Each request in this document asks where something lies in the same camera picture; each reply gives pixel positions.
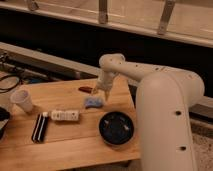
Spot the black round bowl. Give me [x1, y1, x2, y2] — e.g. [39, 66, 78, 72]
[99, 111, 134, 145]

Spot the white plastic cup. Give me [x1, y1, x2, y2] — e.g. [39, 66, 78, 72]
[10, 90, 33, 113]

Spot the black cable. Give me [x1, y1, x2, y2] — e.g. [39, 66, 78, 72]
[0, 54, 24, 94]

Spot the dark object at left edge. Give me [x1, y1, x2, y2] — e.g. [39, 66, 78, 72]
[0, 107, 10, 139]

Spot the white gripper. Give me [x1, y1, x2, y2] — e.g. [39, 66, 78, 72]
[92, 70, 117, 101]

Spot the dark red pepper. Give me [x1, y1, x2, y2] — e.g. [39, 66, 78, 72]
[78, 86, 93, 93]

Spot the black and white striped box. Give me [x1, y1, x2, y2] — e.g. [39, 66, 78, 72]
[31, 112, 49, 143]

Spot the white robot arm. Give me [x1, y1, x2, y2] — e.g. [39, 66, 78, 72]
[94, 53, 205, 171]

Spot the blue sponge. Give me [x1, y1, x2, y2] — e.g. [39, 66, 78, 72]
[84, 97, 103, 108]

